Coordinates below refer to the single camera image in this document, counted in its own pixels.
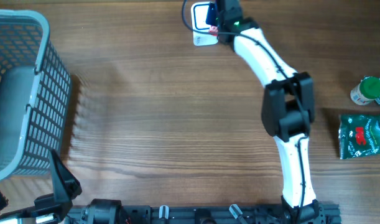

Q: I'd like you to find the green lid jar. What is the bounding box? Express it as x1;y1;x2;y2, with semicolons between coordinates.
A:
350;77;380;106

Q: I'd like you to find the green 3M glove package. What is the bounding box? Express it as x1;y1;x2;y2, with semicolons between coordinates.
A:
338;114;380;159

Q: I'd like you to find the black right camera cable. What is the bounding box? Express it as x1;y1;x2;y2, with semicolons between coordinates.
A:
180;0;312;218

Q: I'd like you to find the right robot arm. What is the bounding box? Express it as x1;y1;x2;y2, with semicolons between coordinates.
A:
206;1;328;223

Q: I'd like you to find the grey plastic mesh basket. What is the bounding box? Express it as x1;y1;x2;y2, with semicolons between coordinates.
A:
0;9;72;181

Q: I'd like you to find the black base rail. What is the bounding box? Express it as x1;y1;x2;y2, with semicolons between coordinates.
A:
64;203;342;224

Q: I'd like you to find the white barcode scanner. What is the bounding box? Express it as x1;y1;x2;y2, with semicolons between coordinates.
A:
190;1;218;47

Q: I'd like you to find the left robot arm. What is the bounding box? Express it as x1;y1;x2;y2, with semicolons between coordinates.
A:
0;150;128;223

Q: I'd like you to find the red coffee stick sachet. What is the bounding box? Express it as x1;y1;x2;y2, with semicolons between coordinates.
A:
208;26;218;36

